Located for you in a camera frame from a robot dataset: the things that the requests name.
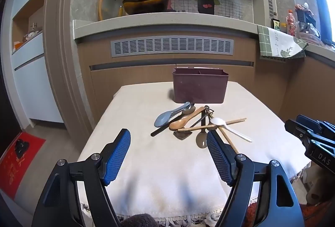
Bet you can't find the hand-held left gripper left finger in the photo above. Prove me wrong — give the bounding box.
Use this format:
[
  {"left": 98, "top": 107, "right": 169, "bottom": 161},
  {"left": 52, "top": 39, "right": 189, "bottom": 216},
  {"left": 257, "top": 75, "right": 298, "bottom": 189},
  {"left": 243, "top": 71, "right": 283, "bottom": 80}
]
[{"left": 31, "top": 128, "right": 131, "bottom": 227}]

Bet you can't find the red door mat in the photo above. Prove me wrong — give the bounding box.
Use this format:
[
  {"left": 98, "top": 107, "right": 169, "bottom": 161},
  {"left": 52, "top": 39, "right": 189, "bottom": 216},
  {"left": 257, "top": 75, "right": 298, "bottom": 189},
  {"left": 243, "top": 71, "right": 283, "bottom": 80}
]
[{"left": 0, "top": 131, "right": 46, "bottom": 200}]

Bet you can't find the wooden spoon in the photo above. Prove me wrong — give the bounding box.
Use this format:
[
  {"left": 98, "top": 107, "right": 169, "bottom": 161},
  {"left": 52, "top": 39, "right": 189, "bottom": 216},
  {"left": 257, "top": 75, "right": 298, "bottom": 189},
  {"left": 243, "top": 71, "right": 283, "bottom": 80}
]
[{"left": 169, "top": 107, "right": 206, "bottom": 131}]

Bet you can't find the grey vent grille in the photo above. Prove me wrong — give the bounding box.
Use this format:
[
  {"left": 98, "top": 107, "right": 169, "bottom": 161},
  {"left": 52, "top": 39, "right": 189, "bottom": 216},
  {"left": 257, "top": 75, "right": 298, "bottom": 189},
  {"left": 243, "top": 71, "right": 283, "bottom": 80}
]
[{"left": 110, "top": 36, "right": 233, "bottom": 58}]

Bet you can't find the black-handled utensil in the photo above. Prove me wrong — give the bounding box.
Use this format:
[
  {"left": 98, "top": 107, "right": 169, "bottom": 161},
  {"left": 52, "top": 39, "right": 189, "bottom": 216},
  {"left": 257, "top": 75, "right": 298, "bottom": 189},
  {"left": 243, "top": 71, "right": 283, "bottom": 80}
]
[{"left": 150, "top": 119, "right": 181, "bottom": 137}]

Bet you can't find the maroon plastic utensil holder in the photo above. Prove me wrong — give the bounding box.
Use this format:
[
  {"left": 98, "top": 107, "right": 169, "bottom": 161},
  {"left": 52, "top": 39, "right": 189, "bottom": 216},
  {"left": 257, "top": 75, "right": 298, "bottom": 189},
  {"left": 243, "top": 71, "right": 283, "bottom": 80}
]
[{"left": 172, "top": 68, "right": 229, "bottom": 104}]

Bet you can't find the kitchen counter with wooden front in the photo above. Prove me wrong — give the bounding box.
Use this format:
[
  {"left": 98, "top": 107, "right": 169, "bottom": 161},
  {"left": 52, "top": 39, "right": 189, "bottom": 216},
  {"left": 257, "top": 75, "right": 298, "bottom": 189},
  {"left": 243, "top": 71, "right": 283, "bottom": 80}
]
[{"left": 72, "top": 13, "right": 335, "bottom": 144}]

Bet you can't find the white storage cabinet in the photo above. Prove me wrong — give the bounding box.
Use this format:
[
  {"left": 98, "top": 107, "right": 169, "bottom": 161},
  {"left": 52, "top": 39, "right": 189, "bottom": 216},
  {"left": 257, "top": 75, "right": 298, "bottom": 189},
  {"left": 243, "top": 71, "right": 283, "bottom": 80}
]
[{"left": 0, "top": 0, "right": 66, "bottom": 126}]

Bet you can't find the shovel-shaped metal spoon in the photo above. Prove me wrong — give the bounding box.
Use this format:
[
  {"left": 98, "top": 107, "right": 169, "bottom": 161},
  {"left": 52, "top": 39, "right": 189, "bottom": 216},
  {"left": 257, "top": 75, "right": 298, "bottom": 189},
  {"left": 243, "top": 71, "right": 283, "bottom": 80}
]
[{"left": 173, "top": 105, "right": 215, "bottom": 141}]

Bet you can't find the wooden chopstick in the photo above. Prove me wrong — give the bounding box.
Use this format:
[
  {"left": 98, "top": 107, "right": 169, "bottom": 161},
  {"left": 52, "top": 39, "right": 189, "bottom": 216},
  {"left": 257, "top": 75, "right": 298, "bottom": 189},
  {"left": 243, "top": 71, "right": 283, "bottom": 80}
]
[
  {"left": 178, "top": 117, "right": 247, "bottom": 132},
  {"left": 218, "top": 127, "right": 239, "bottom": 155}
]

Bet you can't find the glass lid with yellow rim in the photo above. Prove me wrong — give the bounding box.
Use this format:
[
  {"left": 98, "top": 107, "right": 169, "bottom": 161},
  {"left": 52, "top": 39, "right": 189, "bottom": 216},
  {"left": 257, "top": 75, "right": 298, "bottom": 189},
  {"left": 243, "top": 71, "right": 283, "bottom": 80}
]
[{"left": 98, "top": 0, "right": 125, "bottom": 22}]

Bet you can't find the white plastic spoon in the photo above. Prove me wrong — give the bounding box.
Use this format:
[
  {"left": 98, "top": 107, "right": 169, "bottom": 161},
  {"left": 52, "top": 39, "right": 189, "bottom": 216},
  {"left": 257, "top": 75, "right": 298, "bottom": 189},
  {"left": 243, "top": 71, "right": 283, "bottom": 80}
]
[{"left": 210, "top": 117, "right": 253, "bottom": 143}]

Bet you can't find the black shoe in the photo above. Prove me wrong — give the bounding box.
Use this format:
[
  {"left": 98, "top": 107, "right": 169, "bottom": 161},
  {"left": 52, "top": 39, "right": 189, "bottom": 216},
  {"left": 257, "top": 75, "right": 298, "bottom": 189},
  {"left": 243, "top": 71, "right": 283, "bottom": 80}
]
[{"left": 14, "top": 139, "right": 31, "bottom": 158}]

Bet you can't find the slotted metal spoon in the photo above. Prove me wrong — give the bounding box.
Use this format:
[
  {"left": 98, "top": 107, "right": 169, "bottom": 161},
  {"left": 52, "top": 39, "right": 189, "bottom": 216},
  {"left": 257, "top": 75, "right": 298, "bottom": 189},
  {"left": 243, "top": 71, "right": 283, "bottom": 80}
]
[{"left": 195, "top": 112, "right": 210, "bottom": 149}]

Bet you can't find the green checked towel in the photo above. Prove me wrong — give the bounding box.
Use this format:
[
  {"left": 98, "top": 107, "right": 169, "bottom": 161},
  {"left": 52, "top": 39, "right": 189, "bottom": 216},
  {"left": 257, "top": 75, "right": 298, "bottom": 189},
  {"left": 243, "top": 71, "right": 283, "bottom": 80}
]
[{"left": 257, "top": 24, "right": 309, "bottom": 62}]

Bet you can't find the beige door frame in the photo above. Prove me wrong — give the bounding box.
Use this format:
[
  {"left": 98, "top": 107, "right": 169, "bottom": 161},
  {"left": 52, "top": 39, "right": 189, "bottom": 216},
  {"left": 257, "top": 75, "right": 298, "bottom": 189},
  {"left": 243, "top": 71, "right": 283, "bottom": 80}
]
[{"left": 44, "top": 0, "right": 95, "bottom": 136}]

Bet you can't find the white ceramic cup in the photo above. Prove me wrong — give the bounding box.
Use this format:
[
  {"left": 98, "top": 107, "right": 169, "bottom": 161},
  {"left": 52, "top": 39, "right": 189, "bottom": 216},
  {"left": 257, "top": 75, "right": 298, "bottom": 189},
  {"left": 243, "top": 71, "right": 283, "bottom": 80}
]
[{"left": 23, "top": 30, "right": 43, "bottom": 41}]

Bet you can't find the blue-grey rice spoon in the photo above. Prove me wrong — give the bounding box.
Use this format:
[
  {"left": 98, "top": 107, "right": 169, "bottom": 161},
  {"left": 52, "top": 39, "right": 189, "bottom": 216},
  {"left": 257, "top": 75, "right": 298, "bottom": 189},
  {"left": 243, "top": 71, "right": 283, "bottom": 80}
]
[{"left": 154, "top": 102, "right": 191, "bottom": 128}]

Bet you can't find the clear packet with red contents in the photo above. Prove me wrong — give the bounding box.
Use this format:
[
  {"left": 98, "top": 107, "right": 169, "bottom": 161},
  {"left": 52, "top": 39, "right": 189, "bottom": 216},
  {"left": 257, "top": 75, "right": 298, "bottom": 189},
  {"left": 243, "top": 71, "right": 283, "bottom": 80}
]
[{"left": 285, "top": 9, "right": 296, "bottom": 36}]

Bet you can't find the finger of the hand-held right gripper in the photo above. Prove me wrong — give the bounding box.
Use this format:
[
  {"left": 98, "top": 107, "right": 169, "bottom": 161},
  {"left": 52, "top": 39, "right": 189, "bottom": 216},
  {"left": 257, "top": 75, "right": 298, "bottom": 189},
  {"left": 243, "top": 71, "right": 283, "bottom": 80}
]
[
  {"left": 296, "top": 115, "right": 335, "bottom": 136},
  {"left": 285, "top": 119, "right": 318, "bottom": 144}
]

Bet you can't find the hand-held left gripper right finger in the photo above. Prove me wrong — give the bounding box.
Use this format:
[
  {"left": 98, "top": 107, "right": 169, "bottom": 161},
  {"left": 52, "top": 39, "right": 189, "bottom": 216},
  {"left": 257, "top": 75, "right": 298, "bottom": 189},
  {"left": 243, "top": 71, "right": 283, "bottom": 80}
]
[{"left": 206, "top": 130, "right": 305, "bottom": 227}]

